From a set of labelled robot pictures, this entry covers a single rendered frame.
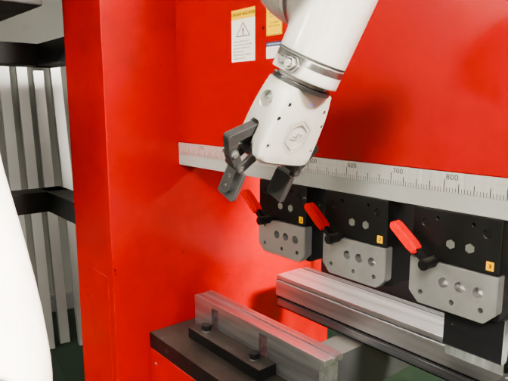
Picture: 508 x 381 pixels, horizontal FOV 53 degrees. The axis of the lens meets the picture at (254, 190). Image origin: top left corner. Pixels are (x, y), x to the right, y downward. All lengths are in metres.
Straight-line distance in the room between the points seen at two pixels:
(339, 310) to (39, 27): 3.00
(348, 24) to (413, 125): 0.33
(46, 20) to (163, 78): 2.54
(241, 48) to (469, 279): 0.69
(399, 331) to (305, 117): 0.82
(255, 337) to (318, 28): 0.88
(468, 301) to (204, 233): 0.87
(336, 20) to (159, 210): 0.95
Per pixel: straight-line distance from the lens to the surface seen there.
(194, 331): 1.43
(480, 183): 0.84
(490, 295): 0.86
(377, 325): 1.37
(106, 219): 1.39
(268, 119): 0.60
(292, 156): 0.64
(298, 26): 0.60
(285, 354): 1.24
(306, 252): 1.08
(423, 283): 0.91
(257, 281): 1.70
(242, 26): 1.21
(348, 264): 1.00
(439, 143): 0.87
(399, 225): 0.88
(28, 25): 3.87
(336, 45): 0.60
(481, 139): 0.83
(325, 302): 1.48
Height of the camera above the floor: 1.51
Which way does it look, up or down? 10 degrees down
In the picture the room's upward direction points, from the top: straight up
